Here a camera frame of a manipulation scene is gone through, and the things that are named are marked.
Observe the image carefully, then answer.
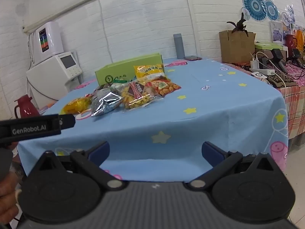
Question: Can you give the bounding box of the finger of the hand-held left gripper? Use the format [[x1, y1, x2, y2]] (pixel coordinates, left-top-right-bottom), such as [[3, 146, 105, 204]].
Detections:
[[58, 114, 76, 131]]

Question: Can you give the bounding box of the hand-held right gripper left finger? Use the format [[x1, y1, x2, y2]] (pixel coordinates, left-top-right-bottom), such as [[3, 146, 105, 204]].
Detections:
[[36, 141, 127, 192]]

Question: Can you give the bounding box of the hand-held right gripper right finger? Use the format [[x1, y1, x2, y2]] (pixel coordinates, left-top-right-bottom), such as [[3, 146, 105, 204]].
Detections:
[[183, 141, 278, 189]]

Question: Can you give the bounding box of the golden orange snack packet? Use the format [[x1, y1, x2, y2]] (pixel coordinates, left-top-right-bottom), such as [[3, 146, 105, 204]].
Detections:
[[59, 97, 92, 115]]

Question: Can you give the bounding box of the silver foil snack packet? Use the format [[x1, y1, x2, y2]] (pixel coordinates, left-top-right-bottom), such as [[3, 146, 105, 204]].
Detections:
[[91, 87, 123, 118]]

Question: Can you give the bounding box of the dark red snack packet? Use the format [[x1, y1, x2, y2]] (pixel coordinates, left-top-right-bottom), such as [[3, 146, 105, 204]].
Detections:
[[96, 83, 113, 92]]

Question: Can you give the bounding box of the clear biscuit packet brown label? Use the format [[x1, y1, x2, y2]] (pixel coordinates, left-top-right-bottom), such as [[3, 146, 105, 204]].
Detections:
[[120, 81, 158, 110]]

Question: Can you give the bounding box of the green cardboard box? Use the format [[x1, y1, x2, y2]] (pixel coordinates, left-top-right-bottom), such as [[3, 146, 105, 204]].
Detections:
[[95, 53, 164, 87]]

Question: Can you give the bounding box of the red peanut snack packet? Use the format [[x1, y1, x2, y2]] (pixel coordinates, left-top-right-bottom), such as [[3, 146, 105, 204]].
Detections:
[[148, 76, 182, 97]]

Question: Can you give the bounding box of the yellow snack packet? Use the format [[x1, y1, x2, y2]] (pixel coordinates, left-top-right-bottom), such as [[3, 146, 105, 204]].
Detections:
[[133, 64, 165, 81]]

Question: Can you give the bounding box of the person's left hand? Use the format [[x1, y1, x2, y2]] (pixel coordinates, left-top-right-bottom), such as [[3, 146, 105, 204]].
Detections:
[[0, 172, 19, 225]]

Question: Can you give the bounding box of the red thermos jug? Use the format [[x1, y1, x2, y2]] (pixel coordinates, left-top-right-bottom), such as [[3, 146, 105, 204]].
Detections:
[[14, 94, 40, 119]]

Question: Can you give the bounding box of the white appliance with screen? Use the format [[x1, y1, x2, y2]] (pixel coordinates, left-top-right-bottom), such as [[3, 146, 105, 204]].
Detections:
[[26, 51, 83, 109]]

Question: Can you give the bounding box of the blue cartoon tablecloth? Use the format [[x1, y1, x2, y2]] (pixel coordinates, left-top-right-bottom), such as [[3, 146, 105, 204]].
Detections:
[[17, 58, 289, 182]]

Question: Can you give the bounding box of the plaid tablecloth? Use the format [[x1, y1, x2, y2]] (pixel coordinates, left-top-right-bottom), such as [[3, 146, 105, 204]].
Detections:
[[222, 61, 305, 139]]

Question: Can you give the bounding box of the white power strip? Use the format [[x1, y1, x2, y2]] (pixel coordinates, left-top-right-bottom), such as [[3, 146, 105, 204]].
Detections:
[[249, 68, 276, 76]]

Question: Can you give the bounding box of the brown patterned pouch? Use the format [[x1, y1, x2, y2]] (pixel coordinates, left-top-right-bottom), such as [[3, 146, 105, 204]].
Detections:
[[266, 73, 296, 88]]

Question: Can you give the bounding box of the brown cardboard box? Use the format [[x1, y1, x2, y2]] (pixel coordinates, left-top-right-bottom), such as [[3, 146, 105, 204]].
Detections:
[[219, 30, 257, 64]]

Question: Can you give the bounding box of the grey bottle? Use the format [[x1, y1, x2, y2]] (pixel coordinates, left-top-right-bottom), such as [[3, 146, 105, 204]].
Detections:
[[173, 34, 186, 60]]

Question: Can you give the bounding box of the black hand-held device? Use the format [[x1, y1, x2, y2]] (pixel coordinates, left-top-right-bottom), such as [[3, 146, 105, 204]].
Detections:
[[271, 49, 288, 73]]

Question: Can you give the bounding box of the flat green box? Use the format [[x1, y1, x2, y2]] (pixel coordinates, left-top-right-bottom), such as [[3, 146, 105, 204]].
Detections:
[[254, 42, 284, 51]]

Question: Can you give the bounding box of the dark purple plant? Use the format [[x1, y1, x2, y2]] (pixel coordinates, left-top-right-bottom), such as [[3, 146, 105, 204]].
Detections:
[[226, 12, 250, 38]]

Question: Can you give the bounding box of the small red jug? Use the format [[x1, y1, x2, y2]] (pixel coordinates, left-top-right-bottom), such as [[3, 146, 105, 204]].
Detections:
[[285, 34, 296, 51]]

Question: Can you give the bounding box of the photo print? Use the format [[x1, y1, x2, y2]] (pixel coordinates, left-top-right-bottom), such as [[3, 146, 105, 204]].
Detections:
[[270, 20, 283, 44]]

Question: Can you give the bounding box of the orange bag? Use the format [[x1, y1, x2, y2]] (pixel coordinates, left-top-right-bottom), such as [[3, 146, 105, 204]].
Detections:
[[294, 30, 305, 52]]

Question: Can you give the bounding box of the large blue paper fan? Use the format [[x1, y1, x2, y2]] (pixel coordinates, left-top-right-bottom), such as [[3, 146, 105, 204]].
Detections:
[[242, 0, 268, 21]]

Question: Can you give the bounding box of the small blue paper fan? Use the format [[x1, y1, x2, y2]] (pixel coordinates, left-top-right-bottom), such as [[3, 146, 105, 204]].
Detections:
[[264, 0, 280, 21]]

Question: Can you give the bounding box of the white wall water purifier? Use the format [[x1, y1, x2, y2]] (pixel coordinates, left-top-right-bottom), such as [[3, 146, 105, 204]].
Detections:
[[33, 21, 65, 64]]

